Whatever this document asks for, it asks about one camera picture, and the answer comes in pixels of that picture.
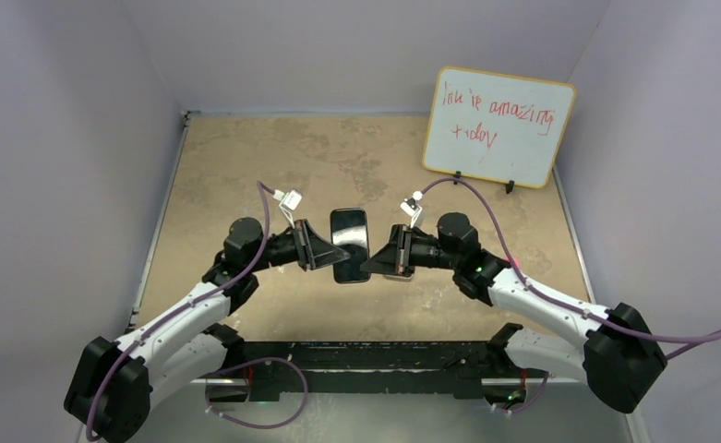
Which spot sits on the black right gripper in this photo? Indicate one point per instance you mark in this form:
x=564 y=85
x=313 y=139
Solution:
x=396 y=257

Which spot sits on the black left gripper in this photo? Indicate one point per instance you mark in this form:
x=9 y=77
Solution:
x=311 y=251

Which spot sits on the white silicone phone case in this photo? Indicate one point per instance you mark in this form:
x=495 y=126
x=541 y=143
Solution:
x=404 y=277

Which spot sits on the black phone silver edge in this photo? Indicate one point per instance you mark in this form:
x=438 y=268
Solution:
x=349 y=244

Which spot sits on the black phone case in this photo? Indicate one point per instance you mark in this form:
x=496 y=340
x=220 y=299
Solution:
x=349 y=244

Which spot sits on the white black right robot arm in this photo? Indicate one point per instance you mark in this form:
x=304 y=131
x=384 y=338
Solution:
x=598 y=346

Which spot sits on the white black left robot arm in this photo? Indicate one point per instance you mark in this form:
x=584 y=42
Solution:
x=117 y=383

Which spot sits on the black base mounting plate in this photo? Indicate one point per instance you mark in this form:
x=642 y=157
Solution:
x=490 y=389

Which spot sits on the yellow framed whiteboard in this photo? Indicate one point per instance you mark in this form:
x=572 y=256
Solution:
x=496 y=127

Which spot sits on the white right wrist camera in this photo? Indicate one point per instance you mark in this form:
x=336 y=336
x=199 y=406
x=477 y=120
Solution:
x=411 y=206

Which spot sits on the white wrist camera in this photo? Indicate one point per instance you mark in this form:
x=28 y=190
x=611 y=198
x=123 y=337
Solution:
x=411 y=206
x=288 y=202

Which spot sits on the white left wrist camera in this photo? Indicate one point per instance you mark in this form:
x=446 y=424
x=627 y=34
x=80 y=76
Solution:
x=288 y=202

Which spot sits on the aluminium frame rail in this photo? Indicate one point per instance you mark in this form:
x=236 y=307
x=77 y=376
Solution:
x=431 y=362

